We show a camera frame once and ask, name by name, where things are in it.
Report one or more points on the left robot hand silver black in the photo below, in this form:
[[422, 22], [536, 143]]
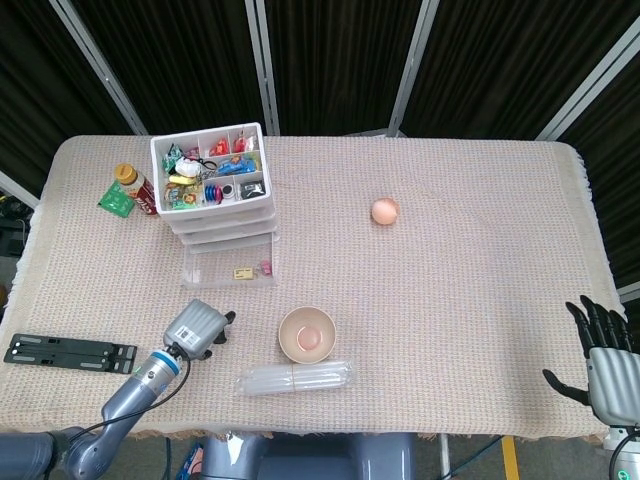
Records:
[[195, 327]]

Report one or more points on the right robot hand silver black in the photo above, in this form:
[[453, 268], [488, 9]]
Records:
[[615, 375]]

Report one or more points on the clear plastic storage bin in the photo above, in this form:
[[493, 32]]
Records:
[[225, 260]]

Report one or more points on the white drawer organizer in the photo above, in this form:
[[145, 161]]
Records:
[[220, 217]]

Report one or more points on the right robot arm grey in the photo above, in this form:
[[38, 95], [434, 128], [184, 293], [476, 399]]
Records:
[[625, 450]]

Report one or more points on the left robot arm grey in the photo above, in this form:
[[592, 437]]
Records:
[[125, 400]]

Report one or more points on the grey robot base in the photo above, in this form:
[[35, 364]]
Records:
[[310, 457]]

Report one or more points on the white cup with dark contents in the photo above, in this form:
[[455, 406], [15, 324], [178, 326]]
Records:
[[228, 191]]

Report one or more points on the red plastic packet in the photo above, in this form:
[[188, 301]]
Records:
[[242, 142]]

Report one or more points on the yellow tag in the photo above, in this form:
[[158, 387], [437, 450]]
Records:
[[243, 273]]

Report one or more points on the pink clip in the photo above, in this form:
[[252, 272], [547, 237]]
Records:
[[265, 268]]

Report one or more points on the clear wrapped straw bundle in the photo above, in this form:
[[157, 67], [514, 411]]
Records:
[[295, 378]]

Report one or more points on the beige bowl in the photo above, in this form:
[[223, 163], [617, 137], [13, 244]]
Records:
[[307, 335]]

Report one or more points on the colourful snack packets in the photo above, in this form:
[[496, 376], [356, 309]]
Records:
[[180, 196]]

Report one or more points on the blue printed package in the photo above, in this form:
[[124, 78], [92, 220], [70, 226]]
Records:
[[192, 462]]

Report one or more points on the black folding stand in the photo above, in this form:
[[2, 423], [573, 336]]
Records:
[[60, 350]]

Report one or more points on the red coffee bottle yellow cap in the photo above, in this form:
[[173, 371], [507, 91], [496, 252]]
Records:
[[140, 192]]

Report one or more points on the yellow packet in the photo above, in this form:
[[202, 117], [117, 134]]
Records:
[[180, 179]]

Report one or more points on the blue packet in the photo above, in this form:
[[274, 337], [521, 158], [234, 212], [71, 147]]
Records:
[[234, 165]]

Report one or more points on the green candy packet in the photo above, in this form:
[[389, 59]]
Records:
[[172, 155]]

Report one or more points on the beige woven tablecloth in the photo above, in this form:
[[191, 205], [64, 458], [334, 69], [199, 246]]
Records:
[[450, 300]]

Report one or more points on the white metal table leg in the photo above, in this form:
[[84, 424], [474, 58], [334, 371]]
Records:
[[444, 455]]

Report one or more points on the brown eggshell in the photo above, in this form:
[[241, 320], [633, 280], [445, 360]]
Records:
[[384, 212]]

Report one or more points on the grey metal partition post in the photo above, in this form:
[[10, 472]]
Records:
[[100, 65], [630, 292], [264, 70], [17, 189], [412, 70], [590, 85]]

